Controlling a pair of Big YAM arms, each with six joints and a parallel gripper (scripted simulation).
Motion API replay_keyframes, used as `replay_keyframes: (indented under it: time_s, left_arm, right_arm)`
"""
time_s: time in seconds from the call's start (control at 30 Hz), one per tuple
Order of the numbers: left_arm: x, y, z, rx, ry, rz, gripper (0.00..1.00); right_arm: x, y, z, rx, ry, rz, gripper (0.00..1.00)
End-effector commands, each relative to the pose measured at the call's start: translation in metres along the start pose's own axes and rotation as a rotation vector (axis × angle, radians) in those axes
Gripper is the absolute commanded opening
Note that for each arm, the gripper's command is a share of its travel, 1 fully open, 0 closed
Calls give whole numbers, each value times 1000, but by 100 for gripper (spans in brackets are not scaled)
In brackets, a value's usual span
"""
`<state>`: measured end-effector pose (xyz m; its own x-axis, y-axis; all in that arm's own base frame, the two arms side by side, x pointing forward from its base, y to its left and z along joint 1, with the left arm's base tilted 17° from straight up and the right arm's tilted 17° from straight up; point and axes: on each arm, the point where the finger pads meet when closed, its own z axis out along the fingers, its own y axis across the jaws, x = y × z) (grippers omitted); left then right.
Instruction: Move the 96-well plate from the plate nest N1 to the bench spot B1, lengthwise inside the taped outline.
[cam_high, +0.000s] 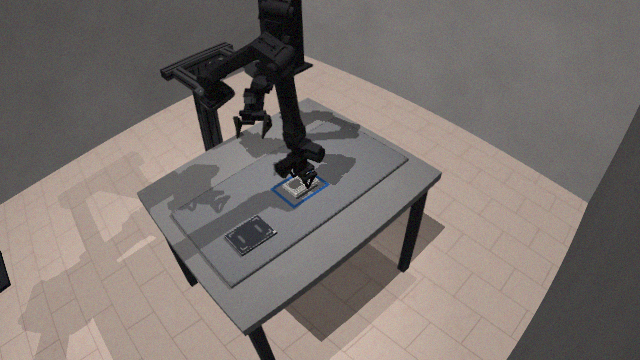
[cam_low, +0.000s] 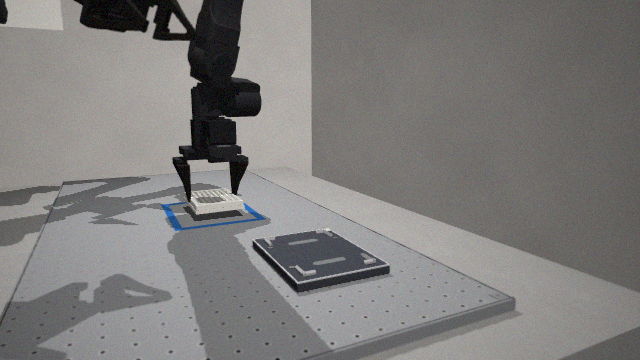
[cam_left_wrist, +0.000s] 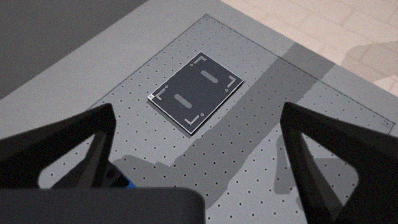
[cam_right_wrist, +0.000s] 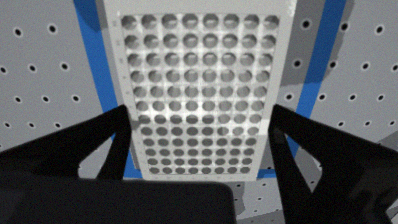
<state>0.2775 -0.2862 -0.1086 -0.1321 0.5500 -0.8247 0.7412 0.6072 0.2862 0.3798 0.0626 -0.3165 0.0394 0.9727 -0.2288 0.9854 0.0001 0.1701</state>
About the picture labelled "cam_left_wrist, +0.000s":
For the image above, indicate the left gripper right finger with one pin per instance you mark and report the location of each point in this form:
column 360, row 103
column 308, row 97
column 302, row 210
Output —
column 374, row 156

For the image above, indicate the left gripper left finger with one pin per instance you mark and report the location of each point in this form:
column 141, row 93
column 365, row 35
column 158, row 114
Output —
column 25, row 155

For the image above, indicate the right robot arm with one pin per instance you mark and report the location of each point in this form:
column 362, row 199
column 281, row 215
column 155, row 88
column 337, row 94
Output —
column 116, row 178

